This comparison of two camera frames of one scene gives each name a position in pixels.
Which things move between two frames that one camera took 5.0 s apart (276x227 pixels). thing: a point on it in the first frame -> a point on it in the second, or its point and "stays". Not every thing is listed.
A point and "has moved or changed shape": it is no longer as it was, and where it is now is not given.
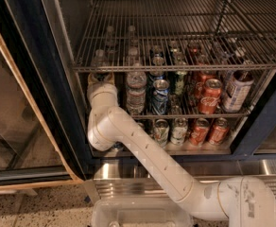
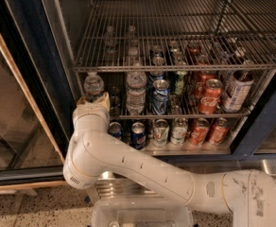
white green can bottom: x=179 y=130 stays
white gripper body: x=101 y=87 -> x=88 y=110
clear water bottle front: x=135 y=83 stays
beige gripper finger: x=91 y=78 -> x=82 y=102
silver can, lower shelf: x=162 y=131 stays
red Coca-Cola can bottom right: x=219 y=131 stays
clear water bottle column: x=99 y=61 has moved or changed shape
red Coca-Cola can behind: x=202 y=77 stays
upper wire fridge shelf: x=182 y=33 stays
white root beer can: x=237 y=91 stays
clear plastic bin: x=138 y=212 stays
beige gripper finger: x=112 y=78 -> x=105 y=100
